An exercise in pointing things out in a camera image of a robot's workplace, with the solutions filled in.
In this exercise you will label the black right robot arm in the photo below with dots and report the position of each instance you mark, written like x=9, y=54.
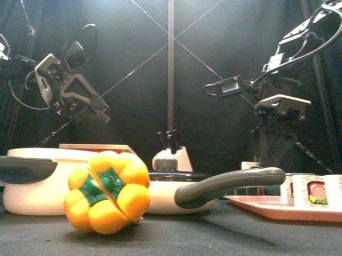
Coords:
x=307, y=36

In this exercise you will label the small white sushi piece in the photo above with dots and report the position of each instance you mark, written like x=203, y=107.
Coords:
x=248, y=165

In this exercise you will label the black saucepan lid grey knob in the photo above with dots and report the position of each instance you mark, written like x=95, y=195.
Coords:
x=171, y=173

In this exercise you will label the white sushi roll piece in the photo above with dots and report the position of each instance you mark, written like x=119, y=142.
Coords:
x=291, y=190

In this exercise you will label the wooden box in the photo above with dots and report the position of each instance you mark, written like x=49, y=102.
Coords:
x=95, y=147

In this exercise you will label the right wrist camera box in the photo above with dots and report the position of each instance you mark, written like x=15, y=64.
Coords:
x=227, y=87

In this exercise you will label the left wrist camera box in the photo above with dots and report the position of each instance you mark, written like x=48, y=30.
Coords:
x=73, y=57

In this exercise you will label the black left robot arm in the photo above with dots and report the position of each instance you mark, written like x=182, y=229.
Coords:
x=13, y=68

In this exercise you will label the yellow toy bell pepper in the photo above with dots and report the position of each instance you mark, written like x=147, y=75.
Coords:
x=107, y=192

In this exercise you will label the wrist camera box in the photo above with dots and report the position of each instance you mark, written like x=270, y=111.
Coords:
x=227, y=87
x=73, y=57

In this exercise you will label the pink plastic tray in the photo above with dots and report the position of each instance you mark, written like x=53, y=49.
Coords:
x=285, y=208

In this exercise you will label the vertical metal frame pole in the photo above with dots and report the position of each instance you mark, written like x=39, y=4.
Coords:
x=170, y=66

